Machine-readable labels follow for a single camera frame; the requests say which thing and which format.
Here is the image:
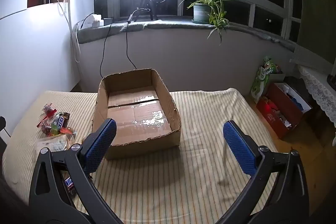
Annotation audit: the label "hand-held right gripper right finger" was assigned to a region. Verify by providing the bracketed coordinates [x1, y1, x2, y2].
[215, 120, 310, 224]

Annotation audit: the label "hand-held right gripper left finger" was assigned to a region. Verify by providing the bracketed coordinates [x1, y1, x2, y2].
[29, 118, 124, 224]

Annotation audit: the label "clear bread snack packet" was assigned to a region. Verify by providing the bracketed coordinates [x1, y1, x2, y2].
[34, 133, 76, 159]

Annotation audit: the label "brown chocolate bar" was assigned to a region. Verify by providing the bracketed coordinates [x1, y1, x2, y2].
[60, 174, 78, 201]
[51, 113, 71, 132]

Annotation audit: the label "clear red-print snack packet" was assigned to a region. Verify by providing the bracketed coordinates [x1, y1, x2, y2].
[37, 103, 59, 127]

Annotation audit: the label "red cardboard box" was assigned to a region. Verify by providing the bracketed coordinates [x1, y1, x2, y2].
[256, 82, 313, 139]

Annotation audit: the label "striped yellow blanket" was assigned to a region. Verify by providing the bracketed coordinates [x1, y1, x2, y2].
[1, 88, 279, 224]

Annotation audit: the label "green tissue pack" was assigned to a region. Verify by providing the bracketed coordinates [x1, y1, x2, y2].
[251, 56, 279, 102]

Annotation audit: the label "white lace cloth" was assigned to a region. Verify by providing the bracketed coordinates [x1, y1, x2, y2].
[298, 65, 336, 127]

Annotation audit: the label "white power adapter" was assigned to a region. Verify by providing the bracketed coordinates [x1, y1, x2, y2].
[84, 13, 104, 28]

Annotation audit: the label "potted spider plant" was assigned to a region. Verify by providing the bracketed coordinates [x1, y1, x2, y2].
[178, 0, 231, 46]

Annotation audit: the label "black tripod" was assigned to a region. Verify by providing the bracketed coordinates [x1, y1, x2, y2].
[140, 0, 158, 21]

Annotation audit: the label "black cable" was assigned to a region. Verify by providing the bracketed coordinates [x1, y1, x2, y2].
[99, 23, 112, 79]
[125, 21, 139, 70]

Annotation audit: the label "white cables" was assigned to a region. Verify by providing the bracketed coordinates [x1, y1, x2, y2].
[46, 0, 80, 63]

